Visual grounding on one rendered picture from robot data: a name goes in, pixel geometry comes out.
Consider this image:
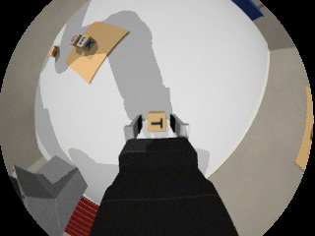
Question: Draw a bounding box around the tan flat mat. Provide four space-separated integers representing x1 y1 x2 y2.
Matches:
65 21 130 84

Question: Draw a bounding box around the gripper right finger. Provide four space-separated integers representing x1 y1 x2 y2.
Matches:
170 114 190 141

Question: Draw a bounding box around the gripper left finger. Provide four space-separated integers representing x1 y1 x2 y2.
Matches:
123 115 143 142

